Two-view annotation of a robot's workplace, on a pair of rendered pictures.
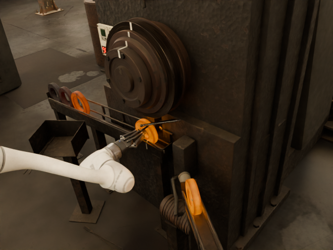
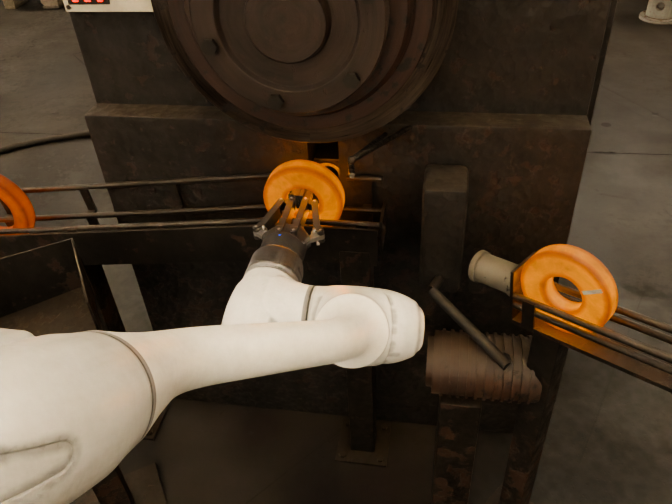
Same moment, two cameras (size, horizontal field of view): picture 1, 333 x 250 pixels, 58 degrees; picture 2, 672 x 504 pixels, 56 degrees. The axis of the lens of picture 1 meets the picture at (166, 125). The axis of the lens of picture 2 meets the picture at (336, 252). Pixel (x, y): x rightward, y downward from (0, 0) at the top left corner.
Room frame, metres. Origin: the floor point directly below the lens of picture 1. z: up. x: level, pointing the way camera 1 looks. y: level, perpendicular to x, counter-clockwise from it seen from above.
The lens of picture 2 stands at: (0.50, 0.64, 1.39)
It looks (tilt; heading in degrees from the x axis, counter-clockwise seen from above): 38 degrees down; 325
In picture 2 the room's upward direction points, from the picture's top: 4 degrees counter-clockwise
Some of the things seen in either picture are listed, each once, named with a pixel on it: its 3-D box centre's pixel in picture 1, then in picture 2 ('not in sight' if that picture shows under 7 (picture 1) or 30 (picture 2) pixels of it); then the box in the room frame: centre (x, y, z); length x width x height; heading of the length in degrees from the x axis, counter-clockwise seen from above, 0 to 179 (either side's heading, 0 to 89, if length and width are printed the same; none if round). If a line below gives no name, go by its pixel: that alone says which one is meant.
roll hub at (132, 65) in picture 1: (126, 78); (288, 16); (1.27, 0.16, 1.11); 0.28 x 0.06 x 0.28; 43
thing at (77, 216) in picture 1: (72, 174); (66, 423); (1.49, 0.64, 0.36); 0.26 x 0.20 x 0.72; 78
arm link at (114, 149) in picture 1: (112, 152); (274, 274); (1.19, 0.28, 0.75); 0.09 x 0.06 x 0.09; 43
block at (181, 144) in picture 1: (185, 159); (442, 229); (1.17, -0.08, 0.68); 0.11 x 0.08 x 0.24; 133
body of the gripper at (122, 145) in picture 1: (124, 144); (284, 244); (1.25, 0.23, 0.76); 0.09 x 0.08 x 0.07; 133
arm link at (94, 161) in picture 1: (96, 165); (266, 324); (1.11, 0.35, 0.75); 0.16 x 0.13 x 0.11; 133
